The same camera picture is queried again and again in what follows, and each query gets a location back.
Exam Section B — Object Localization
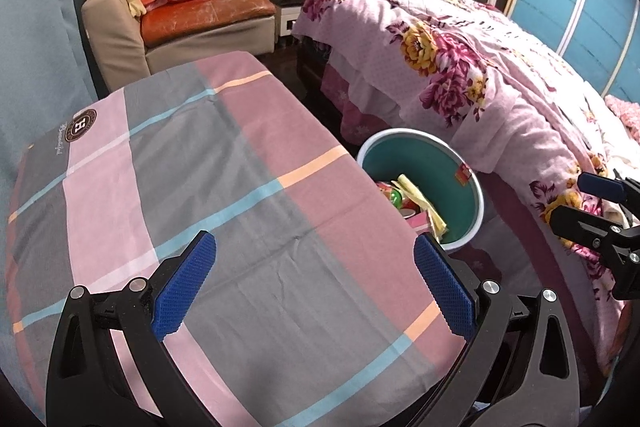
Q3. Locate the pink fluffy pillow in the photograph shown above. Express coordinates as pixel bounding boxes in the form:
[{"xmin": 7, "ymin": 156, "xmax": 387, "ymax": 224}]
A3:
[{"xmin": 605, "ymin": 94, "xmax": 640, "ymax": 132}]

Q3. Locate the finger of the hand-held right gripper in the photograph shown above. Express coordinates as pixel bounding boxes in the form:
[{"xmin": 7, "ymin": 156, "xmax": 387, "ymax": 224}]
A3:
[
  {"xmin": 577, "ymin": 172, "xmax": 640, "ymax": 208},
  {"xmin": 548, "ymin": 204, "xmax": 631, "ymax": 253}
]

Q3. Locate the teal plastic bin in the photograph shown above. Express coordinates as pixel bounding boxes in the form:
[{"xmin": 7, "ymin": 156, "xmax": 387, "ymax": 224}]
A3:
[{"xmin": 356, "ymin": 128, "xmax": 485, "ymax": 253}]

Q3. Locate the pink bed skirt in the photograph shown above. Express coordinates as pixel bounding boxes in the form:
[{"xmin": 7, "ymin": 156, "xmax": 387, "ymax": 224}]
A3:
[{"xmin": 320, "ymin": 49, "xmax": 453, "ymax": 148}]

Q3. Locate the plaid pink grey tablecloth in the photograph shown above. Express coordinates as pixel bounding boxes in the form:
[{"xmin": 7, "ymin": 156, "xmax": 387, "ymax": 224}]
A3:
[{"xmin": 5, "ymin": 51, "xmax": 473, "ymax": 427}]

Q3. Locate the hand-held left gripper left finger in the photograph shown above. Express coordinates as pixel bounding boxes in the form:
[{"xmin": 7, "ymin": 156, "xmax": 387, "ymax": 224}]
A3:
[{"xmin": 45, "ymin": 229, "xmax": 226, "ymax": 427}]

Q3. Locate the pink floral blanket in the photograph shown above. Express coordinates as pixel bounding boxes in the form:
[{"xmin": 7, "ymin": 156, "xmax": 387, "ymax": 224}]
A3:
[{"xmin": 291, "ymin": 0, "xmax": 640, "ymax": 378}]

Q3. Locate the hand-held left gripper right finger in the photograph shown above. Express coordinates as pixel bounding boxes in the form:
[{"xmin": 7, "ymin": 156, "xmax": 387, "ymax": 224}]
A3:
[{"xmin": 414, "ymin": 233, "xmax": 581, "ymax": 427}]

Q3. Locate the yellow crumpled wrapper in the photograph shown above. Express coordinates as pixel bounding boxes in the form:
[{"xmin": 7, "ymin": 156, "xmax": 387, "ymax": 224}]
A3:
[{"xmin": 397, "ymin": 174, "xmax": 448, "ymax": 240}]

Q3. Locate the glass top side table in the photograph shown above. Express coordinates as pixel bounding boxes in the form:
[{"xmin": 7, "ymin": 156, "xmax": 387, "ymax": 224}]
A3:
[{"xmin": 272, "ymin": 0, "xmax": 336, "ymax": 38}]

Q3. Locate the beige sofa orange seat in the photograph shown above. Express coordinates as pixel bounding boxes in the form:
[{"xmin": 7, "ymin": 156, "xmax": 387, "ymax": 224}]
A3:
[{"xmin": 79, "ymin": 0, "xmax": 277, "ymax": 92}]

